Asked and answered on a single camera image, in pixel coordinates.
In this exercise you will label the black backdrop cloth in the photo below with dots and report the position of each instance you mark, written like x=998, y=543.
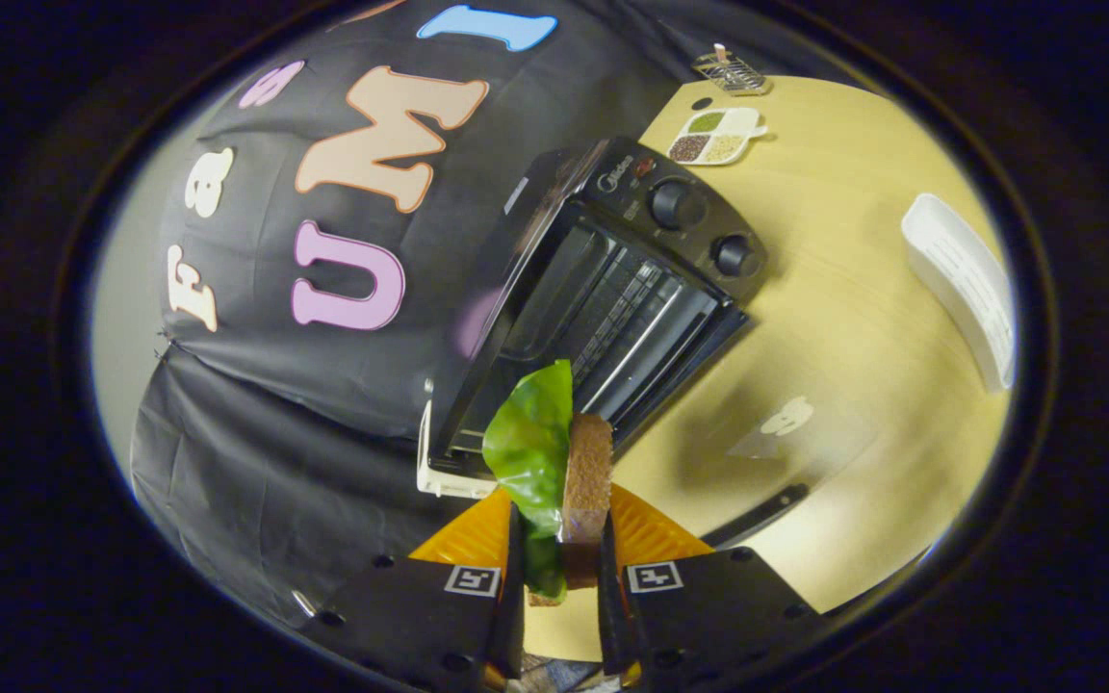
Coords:
x=256, y=462

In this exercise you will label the white divided dish of beans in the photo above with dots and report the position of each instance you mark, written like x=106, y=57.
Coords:
x=716, y=137

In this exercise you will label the white small appliance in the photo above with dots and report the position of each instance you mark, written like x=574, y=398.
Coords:
x=439, y=476

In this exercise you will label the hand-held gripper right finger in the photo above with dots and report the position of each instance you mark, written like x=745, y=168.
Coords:
x=709, y=606

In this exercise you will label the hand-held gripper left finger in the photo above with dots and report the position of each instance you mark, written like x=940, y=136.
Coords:
x=410, y=616

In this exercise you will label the lettuce sandwich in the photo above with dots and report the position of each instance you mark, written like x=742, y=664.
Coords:
x=535, y=443

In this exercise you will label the white rectangular tray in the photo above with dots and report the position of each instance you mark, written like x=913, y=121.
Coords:
x=964, y=279

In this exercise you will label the black toaster oven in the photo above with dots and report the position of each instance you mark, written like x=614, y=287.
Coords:
x=631, y=289

